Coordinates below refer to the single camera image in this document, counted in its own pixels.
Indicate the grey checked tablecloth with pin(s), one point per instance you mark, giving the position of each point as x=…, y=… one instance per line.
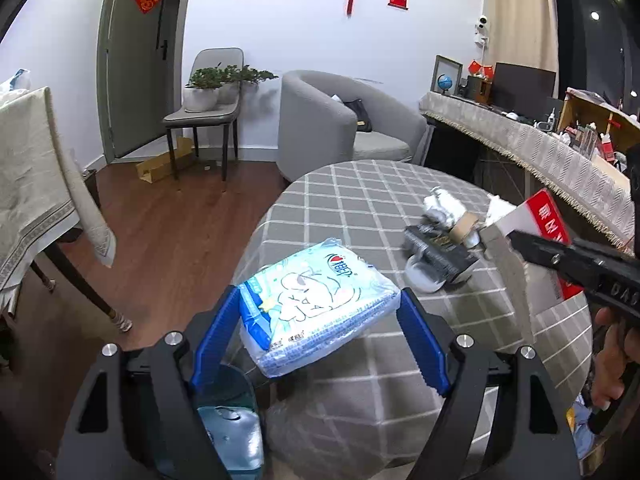
x=360, y=200

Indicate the red white cardboard carton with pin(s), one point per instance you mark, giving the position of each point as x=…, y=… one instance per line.
x=542, y=220

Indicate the small red flags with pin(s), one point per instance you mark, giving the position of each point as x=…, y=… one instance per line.
x=480, y=67

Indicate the white plastic bag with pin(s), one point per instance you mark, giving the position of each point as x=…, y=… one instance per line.
x=17, y=80

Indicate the brown open storage box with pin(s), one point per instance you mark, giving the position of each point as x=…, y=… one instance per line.
x=575, y=110

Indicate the beige fringed desk cloth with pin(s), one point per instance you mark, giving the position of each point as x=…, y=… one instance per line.
x=540, y=155

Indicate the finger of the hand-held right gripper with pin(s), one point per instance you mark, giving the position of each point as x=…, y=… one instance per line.
x=550, y=260

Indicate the grey dining chair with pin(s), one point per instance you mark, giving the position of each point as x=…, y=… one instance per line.
x=210, y=115

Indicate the picture frame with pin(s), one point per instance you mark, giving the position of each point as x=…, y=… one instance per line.
x=446, y=66

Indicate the blue translucent waste bin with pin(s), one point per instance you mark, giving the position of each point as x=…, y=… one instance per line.
x=230, y=425

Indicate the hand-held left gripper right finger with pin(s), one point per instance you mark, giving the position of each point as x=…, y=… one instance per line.
x=420, y=345

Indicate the brown wooden box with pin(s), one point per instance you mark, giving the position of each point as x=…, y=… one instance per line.
x=481, y=89

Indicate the beige patterned table cloth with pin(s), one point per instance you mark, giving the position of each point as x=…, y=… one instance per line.
x=30, y=175

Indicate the white paper sheet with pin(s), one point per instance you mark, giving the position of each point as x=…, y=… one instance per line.
x=339, y=99

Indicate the black monitor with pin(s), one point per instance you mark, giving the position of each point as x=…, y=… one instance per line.
x=525, y=85

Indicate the grey armchair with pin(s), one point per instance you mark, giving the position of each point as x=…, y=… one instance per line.
x=310, y=120

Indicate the potted plant in white pot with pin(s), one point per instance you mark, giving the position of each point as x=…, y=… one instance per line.
x=245, y=74
x=202, y=97

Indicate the beige curtain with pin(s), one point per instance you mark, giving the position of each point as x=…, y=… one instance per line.
x=520, y=15

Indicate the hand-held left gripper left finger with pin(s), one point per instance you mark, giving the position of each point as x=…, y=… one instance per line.
x=215, y=345

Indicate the dark grey door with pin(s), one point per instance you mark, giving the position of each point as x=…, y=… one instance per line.
x=135, y=70

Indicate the person's right hand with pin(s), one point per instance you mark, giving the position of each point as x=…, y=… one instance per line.
x=607, y=360

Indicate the white plastic cup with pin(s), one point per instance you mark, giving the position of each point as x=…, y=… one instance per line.
x=425, y=277

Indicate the blue cloth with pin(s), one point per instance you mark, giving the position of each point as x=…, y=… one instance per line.
x=585, y=430

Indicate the white paper ball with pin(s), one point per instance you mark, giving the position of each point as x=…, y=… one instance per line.
x=445, y=205

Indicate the brown cardboard tape roll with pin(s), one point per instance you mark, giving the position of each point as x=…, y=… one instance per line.
x=462, y=227

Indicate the small crumpled white tissue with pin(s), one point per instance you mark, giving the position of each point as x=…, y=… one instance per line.
x=497, y=207

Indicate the blue white tissue pack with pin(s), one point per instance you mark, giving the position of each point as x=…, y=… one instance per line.
x=310, y=305

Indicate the flat cardboard box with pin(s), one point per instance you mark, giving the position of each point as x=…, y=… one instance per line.
x=162, y=162

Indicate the small blue globe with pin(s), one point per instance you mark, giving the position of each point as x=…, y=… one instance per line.
x=444, y=82

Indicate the white security camera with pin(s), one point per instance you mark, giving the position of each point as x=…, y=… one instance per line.
x=482, y=25

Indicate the black handbag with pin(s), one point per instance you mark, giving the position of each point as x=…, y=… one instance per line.
x=359, y=116

